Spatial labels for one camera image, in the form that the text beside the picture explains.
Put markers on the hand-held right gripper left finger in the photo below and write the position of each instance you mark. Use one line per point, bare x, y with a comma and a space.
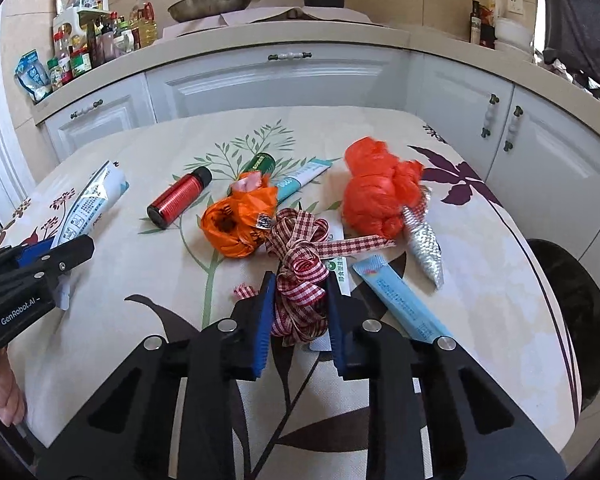
262, 327

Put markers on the white squeeze tube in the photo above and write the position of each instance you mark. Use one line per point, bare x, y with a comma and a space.
95, 195

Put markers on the green bottle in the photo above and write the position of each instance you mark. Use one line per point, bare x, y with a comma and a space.
257, 164

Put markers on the dark sauce bottle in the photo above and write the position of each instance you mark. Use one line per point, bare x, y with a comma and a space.
475, 22

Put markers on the floral tablecloth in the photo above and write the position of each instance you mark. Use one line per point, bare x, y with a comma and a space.
130, 260

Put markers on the yellow cooking oil bottle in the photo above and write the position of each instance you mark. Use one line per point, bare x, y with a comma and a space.
144, 20

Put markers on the person's left hand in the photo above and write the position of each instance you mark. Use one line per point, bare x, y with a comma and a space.
5, 395

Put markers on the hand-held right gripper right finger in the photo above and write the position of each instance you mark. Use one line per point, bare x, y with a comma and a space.
337, 332

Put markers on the white kitchen cabinet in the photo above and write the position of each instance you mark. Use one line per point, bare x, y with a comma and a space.
330, 80

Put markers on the cluster of condiment bottles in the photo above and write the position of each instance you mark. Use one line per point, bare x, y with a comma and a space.
90, 35

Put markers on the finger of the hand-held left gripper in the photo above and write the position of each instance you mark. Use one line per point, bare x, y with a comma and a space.
62, 255
35, 250

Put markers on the red bottle with black cap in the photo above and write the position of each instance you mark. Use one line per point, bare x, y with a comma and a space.
177, 197

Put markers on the black trash bin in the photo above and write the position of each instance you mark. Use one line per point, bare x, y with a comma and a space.
580, 320

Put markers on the white pot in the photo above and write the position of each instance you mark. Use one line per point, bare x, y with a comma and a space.
512, 35

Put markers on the silver foil wrapper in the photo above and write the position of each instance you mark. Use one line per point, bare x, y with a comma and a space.
424, 242

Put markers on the checked ribbon bow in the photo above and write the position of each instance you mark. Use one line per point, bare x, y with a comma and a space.
300, 270

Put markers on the small orange plastic bag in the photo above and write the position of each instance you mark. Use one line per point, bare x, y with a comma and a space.
235, 225

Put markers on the beige kitchen counter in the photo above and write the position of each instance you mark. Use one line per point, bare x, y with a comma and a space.
230, 42

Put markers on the teal and white tube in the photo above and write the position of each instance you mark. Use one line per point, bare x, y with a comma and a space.
302, 176

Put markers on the pink stove cover cloth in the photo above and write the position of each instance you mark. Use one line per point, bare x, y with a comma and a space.
280, 15

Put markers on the dark hanging cloth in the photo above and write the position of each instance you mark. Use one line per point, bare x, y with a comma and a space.
580, 15

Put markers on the white sachet with green logo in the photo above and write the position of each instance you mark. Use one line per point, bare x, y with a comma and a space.
341, 272

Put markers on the blue and white pouch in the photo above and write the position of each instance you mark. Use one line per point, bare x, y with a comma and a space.
32, 76

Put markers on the blue sachet packet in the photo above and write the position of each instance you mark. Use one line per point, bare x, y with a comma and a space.
405, 300

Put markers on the pink crumpled wrapper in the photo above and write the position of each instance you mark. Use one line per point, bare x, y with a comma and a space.
247, 181

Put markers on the large orange-red plastic bag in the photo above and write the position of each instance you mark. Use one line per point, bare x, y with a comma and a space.
377, 190

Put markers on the white wall socket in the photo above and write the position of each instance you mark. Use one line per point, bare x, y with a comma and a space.
518, 5

